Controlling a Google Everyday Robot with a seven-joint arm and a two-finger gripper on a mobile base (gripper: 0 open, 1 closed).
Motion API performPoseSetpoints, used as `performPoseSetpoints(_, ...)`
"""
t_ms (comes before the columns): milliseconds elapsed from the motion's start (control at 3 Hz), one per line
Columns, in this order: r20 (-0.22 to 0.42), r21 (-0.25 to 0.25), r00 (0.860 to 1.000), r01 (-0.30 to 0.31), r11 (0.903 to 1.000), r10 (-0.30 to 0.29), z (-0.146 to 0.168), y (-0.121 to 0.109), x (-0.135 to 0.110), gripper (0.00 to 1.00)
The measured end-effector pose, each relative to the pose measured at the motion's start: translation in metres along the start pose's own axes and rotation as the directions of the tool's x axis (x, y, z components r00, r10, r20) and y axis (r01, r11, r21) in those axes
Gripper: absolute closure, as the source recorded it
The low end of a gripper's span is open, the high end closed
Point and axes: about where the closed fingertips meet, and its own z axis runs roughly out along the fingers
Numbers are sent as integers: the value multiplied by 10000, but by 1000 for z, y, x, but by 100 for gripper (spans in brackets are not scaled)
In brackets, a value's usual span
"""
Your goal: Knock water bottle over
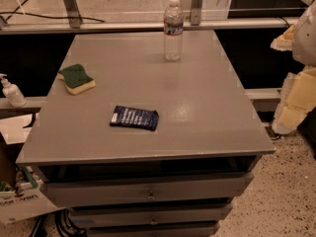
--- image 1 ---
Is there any grey metal drawer cabinet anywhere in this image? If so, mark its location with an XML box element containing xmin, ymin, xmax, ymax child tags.
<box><xmin>18</xmin><ymin>31</ymin><xmax>274</xmax><ymax>237</ymax></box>

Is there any dark blue snack packet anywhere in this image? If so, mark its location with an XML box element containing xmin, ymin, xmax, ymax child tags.
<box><xmin>110</xmin><ymin>106</ymin><xmax>159</xmax><ymax>131</ymax></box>

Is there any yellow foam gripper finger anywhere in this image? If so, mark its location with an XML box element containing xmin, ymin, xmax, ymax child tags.
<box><xmin>271</xmin><ymin>25</ymin><xmax>296</xmax><ymax>51</ymax></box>
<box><xmin>272</xmin><ymin>66</ymin><xmax>316</xmax><ymax>134</ymax></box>

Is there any green and yellow sponge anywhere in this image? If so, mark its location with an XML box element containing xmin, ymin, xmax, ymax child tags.
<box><xmin>57</xmin><ymin>64</ymin><xmax>96</xmax><ymax>95</ymax></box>

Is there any clear plastic water bottle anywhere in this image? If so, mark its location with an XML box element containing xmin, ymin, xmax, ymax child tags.
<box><xmin>164</xmin><ymin>0</ymin><xmax>184</xmax><ymax>61</ymax></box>

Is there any white cardboard box with items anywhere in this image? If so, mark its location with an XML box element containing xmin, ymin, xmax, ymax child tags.
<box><xmin>0</xmin><ymin>167</ymin><xmax>58</xmax><ymax>224</ymax></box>

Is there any aluminium frame rail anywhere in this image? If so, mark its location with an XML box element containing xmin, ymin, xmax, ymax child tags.
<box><xmin>0</xmin><ymin>17</ymin><xmax>298</xmax><ymax>35</ymax></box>

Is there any black cable on floor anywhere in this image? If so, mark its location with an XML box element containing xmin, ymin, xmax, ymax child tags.
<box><xmin>0</xmin><ymin>0</ymin><xmax>107</xmax><ymax>24</ymax></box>

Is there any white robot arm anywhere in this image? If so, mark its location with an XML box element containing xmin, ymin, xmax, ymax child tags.
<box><xmin>271</xmin><ymin>1</ymin><xmax>316</xmax><ymax>134</ymax></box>

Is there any white pump dispenser bottle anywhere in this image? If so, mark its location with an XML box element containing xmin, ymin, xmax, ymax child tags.
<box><xmin>0</xmin><ymin>74</ymin><xmax>27</xmax><ymax>108</ymax></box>

